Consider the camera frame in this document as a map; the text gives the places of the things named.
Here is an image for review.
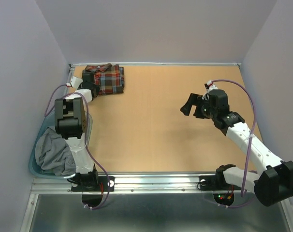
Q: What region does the red blue plaid flannel shirt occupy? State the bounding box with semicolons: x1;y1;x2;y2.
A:
82;63;125;96

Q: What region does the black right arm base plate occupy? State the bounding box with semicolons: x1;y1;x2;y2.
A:
196;174;242;191

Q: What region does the clear blue plastic bin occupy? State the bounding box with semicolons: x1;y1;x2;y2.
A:
29;113;95;179

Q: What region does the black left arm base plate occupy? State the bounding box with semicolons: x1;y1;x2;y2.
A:
68;176;115;193

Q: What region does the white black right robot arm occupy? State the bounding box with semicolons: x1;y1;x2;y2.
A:
180;89;293;206

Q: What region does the grey crumpled shirt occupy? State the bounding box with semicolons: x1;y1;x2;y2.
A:
35;126;76;176

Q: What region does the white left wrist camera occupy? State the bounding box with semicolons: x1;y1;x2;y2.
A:
66;76;83;89

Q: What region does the aluminium front table rail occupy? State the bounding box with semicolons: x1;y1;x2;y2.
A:
30;172;213;195

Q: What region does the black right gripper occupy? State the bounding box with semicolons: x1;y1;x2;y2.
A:
179;93;217;119

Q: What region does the aluminium back table rail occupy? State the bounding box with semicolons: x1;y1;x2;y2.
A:
69;62;241;67

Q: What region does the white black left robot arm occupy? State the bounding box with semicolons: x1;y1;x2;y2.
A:
54;72;99;191

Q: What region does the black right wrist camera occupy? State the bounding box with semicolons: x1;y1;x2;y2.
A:
208;89;230;114

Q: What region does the aluminium table rail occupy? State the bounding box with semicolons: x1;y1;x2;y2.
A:
69;62;241;67
30;172;213;195

